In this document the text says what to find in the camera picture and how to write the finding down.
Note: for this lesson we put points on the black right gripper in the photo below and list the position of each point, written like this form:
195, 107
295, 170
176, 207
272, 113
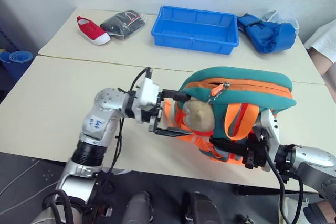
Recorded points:
253, 153

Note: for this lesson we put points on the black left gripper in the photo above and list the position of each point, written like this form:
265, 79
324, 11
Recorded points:
157, 115

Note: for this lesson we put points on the orange and teal backpack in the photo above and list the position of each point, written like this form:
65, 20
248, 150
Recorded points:
236, 77

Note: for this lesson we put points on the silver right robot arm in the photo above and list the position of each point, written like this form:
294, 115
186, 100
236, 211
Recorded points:
309, 158

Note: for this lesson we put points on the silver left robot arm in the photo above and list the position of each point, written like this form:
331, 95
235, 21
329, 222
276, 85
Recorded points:
105, 103

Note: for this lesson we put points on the dark rounded block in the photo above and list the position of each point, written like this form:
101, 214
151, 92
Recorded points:
137, 208
202, 208

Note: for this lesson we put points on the blue plastic bin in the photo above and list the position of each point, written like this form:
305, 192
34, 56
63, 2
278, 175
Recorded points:
195, 28

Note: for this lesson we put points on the black shoe in plastic bag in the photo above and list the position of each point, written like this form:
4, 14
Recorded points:
123, 23

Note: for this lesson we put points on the red canvas shoe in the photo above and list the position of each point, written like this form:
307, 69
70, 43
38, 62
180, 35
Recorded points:
92, 31

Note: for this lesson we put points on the blue boxing glove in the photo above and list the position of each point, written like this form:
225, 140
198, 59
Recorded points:
273, 37

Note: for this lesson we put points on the clear plastic bag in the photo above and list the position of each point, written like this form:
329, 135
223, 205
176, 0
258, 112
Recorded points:
271, 15

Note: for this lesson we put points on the person in white clothes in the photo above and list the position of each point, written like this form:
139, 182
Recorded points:
324, 43

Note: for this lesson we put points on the blue rolled foam mat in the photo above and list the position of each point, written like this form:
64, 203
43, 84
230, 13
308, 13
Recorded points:
15, 64

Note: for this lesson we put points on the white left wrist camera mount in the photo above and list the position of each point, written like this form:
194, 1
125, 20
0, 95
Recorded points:
147, 95

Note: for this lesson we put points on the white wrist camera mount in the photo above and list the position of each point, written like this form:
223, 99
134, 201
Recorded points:
270, 129
147, 95

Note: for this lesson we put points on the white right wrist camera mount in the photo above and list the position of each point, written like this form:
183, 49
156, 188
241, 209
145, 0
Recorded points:
270, 129

